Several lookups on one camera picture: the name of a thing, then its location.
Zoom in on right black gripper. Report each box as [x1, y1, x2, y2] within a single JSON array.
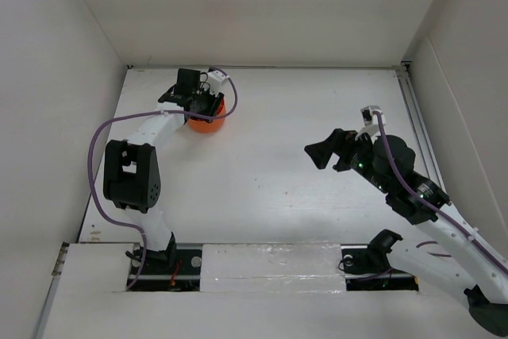
[[304, 127, 392, 194]]

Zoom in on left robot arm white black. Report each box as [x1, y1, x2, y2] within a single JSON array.
[[103, 67, 229, 273]]

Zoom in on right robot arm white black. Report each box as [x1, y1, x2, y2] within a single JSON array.
[[304, 129, 507, 337]]

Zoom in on orange round divided container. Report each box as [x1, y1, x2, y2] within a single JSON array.
[[187, 101, 226, 133]]

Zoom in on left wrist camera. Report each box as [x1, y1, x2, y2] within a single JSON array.
[[207, 70, 229, 94]]

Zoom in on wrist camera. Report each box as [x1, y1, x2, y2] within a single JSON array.
[[207, 70, 229, 94], [355, 106, 386, 141]]

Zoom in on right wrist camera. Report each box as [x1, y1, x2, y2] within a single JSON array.
[[355, 106, 386, 141]]

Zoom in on aluminium rail right side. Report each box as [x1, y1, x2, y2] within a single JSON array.
[[395, 61, 445, 191]]

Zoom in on metal rail at table front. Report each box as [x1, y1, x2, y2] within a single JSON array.
[[127, 244, 419, 295]]

